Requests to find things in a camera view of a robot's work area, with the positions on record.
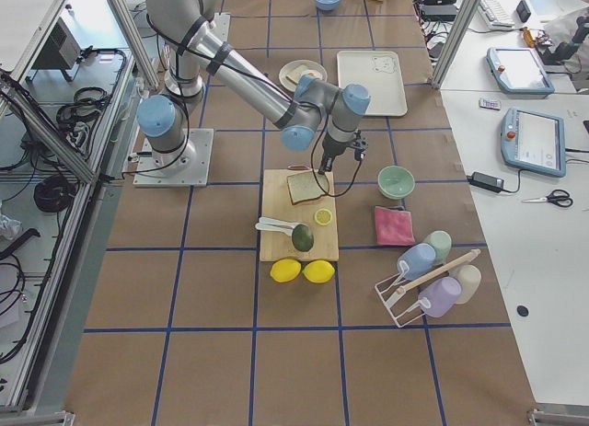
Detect white bread slice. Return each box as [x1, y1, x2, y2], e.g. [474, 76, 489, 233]
[286, 171, 329, 204]

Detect purple cup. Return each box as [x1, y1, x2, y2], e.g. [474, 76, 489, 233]
[418, 276, 462, 317]

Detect aluminium frame post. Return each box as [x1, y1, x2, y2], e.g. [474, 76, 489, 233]
[431, 0, 480, 89]

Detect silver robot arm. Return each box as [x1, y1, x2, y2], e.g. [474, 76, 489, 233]
[146, 0, 371, 174]

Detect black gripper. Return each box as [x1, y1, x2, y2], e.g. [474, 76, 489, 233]
[318, 121, 368, 175]

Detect near teach pendant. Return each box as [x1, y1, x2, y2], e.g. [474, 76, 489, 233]
[500, 108, 566, 178]

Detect bread slice on plate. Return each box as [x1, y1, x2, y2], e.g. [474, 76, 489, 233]
[285, 64, 309, 84]

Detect blue cup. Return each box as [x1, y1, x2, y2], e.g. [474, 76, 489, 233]
[397, 243, 436, 281]

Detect white plastic knife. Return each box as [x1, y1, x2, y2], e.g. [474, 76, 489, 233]
[255, 216, 299, 236]

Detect cream cup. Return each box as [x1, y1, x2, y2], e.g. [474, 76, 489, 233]
[449, 264, 481, 305]

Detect far teach pendant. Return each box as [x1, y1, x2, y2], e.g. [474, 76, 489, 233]
[486, 48, 555, 98]

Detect right yellow lemon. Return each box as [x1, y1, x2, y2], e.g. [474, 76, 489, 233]
[303, 259, 335, 283]

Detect black power adapter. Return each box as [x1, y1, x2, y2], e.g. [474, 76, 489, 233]
[420, 6, 458, 22]

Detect teach pendant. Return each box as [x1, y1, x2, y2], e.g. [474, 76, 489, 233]
[500, 108, 566, 178]
[486, 48, 555, 98]

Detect cream bear tray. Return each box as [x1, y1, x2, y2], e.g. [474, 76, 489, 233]
[337, 51, 408, 118]

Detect cream round plate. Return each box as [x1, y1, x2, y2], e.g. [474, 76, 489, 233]
[278, 59, 328, 92]

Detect black scissors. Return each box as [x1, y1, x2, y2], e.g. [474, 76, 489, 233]
[522, 189, 573, 209]

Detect light green bowl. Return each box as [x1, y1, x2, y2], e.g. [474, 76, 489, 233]
[377, 166, 415, 200]

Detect left yellow lemon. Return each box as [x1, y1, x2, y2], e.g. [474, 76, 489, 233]
[270, 259, 302, 283]

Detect white wire cup rack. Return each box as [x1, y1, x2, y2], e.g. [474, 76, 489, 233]
[375, 248, 480, 328]

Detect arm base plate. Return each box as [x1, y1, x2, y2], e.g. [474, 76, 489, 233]
[133, 128, 214, 188]
[201, 12, 231, 56]

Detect pink cloth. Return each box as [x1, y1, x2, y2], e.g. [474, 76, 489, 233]
[375, 206, 415, 247]

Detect yellow lemon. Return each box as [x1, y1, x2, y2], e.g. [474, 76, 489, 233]
[303, 259, 335, 283]
[270, 259, 302, 283]

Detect green avocado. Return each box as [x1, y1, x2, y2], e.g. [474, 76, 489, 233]
[291, 224, 315, 252]

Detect green cup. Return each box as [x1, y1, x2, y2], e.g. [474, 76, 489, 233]
[422, 230, 452, 265]

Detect wooden cutting board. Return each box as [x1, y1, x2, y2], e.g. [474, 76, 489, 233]
[259, 168, 341, 263]

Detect lemon half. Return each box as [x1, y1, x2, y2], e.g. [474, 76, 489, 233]
[314, 208, 333, 226]

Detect small black adapter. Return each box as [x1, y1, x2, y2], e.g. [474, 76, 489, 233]
[467, 171, 504, 193]

